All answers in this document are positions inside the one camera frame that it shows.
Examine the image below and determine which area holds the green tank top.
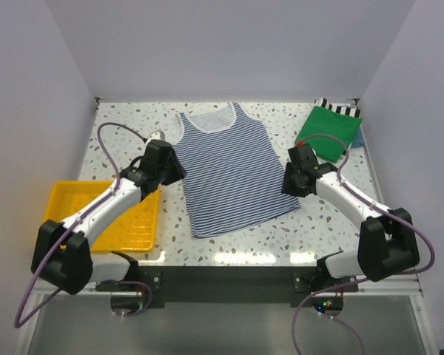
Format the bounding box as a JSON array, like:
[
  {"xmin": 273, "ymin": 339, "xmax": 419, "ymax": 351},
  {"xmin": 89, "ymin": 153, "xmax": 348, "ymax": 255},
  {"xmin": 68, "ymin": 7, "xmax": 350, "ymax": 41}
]
[{"xmin": 295, "ymin": 106, "xmax": 363, "ymax": 163}]

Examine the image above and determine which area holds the blue white striped tank top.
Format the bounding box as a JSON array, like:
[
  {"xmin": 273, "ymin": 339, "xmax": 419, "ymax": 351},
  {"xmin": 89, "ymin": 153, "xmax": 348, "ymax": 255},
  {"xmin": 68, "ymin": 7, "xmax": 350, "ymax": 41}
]
[{"xmin": 174, "ymin": 103, "xmax": 300, "ymax": 239}]

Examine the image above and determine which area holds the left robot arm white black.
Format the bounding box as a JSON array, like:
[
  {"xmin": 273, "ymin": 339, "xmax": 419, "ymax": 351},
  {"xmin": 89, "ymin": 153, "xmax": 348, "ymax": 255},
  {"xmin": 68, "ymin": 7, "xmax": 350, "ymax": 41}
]
[{"xmin": 31, "ymin": 131, "xmax": 186, "ymax": 294}]

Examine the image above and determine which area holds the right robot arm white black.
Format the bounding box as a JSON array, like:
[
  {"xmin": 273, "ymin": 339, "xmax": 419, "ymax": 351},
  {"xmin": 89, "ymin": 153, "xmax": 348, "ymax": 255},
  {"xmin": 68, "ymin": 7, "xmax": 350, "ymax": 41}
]
[{"xmin": 282, "ymin": 144, "xmax": 420, "ymax": 291}]

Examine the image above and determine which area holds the blue folded tank top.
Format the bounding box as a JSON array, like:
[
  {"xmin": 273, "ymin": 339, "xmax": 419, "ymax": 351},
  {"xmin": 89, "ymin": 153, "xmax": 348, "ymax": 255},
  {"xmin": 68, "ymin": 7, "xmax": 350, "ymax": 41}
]
[{"xmin": 351, "ymin": 127, "xmax": 365, "ymax": 149}]

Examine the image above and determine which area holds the yellow plastic tray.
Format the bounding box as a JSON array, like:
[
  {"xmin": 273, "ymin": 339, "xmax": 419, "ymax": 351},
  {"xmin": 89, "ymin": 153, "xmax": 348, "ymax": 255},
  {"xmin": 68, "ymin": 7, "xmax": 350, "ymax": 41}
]
[{"xmin": 44, "ymin": 181, "xmax": 161, "ymax": 254}]

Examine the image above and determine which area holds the black white striped folded top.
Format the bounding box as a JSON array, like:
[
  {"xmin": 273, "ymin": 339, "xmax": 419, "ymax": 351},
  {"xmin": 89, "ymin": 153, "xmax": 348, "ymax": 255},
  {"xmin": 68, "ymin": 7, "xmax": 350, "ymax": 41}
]
[{"xmin": 314, "ymin": 98, "xmax": 361, "ymax": 118}]

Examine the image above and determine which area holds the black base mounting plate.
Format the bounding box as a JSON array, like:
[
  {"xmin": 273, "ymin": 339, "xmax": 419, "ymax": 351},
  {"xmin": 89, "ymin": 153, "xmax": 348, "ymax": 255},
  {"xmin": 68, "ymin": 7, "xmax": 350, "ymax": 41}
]
[{"xmin": 95, "ymin": 265, "xmax": 359, "ymax": 311}]

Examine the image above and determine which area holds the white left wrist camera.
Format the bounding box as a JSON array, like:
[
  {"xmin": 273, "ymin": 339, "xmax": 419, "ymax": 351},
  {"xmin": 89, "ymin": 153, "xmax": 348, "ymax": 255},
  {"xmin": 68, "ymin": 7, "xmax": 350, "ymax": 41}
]
[{"xmin": 147, "ymin": 129, "xmax": 166, "ymax": 143}]

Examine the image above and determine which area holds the aluminium front rail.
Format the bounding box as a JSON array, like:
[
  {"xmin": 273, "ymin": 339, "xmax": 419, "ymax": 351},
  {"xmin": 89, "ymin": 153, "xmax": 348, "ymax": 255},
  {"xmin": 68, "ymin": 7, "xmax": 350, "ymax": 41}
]
[{"xmin": 30, "ymin": 263, "xmax": 425, "ymax": 297}]

